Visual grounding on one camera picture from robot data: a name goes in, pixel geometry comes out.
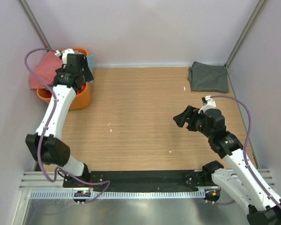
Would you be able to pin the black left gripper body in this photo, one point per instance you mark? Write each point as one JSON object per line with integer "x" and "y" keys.
{"x": 87, "y": 75}

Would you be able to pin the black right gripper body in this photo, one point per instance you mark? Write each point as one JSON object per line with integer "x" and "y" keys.
{"x": 197, "y": 123}

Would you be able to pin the light blue t shirt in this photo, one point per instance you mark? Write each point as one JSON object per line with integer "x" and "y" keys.
{"x": 90, "y": 60}

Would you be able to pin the grey t shirt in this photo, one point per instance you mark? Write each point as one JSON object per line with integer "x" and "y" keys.
{"x": 208, "y": 78}

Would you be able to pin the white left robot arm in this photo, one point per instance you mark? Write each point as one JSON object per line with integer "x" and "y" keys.
{"x": 45, "y": 145}

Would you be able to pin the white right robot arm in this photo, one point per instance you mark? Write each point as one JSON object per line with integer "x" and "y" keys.
{"x": 261, "y": 204}

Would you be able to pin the red t shirt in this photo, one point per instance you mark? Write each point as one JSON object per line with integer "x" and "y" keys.
{"x": 82, "y": 88}

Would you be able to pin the orange plastic basket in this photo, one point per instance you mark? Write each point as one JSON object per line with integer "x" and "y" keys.
{"x": 81, "y": 101}

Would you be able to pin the pink t shirt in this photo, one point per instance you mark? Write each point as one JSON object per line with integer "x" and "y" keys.
{"x": 45, "y": 70}

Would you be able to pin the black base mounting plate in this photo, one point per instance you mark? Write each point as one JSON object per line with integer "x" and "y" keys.
{"x": 153, "y": 181}

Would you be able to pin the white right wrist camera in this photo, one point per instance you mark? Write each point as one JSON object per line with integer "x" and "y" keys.
{"x": 208, "y": 103}

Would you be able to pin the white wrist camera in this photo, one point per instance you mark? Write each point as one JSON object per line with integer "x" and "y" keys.
{"x": 208, "y": 103}
{"x": 63, "y": 54}

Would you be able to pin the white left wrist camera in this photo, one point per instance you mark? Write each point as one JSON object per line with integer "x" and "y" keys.
{"x": 63, "y": 54}

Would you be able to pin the aluminium frame rail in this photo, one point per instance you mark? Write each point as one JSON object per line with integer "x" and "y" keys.
{"x": 37, "y": 181}

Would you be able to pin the slotted grey cable duct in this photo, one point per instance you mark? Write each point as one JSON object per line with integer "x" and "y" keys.
{"x": 84, "y": 194}

